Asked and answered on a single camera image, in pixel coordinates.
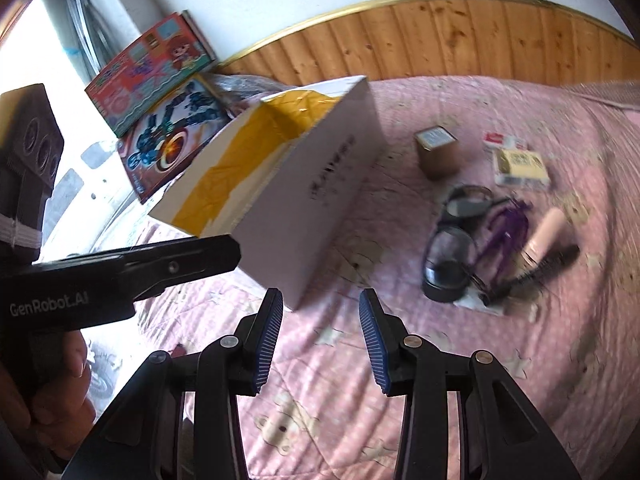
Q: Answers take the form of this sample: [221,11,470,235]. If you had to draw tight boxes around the black tape roll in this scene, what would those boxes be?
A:
[421,265,468,304]

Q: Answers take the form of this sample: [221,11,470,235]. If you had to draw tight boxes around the wooden headboard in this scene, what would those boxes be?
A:
[217,0,640,106]

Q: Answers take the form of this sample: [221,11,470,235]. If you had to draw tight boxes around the dark safety goggles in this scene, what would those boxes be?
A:
[422,185,501,286]

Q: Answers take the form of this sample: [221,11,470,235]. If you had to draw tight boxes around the person's left hand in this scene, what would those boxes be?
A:
[27,332,97,461]

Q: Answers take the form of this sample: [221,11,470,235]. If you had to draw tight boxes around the purple plastic hair clip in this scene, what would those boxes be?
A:
[472,197,531,271]

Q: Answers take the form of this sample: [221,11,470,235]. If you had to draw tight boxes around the grey plastic bag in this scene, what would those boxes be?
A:
[207,72,286,111]

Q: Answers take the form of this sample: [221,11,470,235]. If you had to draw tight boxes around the teal and red toy box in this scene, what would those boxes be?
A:
[84,10,218,138]

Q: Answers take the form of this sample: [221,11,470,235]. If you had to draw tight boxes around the white cardboard box yellow tape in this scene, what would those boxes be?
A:
[147,75,383,311]

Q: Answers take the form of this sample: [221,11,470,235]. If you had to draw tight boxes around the red and white pack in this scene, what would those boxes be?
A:
[482,131,528,151]

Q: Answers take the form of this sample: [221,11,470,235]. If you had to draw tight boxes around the yellow tissue pack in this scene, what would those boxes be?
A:
[492,148,551,191]

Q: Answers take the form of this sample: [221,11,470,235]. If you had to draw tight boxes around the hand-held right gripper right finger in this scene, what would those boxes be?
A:
[359,288,581,480]

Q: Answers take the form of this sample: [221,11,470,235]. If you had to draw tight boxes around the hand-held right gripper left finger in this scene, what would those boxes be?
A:
[62,287,284,480]

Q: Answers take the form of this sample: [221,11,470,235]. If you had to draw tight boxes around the brown wooden door frame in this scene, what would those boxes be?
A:
[0,0,71,46]

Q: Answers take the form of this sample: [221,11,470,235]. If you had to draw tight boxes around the blue robot toy box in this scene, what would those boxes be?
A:
[117,77,236,205]

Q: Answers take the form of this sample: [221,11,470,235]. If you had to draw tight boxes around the black hair brush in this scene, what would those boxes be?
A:
[487,244,581,306]

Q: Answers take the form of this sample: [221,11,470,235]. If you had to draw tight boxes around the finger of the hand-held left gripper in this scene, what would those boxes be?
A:
[50,234,242,307]

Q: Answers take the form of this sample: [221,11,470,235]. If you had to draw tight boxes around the white vehicle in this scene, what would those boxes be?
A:
[35,140,156,266]

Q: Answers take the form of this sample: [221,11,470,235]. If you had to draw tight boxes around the pink bottle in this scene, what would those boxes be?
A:
[520,207,568,271]

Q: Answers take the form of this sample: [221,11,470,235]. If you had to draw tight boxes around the grey window frame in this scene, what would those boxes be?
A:
[65,0,136,76]

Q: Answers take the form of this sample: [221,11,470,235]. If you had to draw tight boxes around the small brown box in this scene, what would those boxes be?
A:
[414,125,461,181]

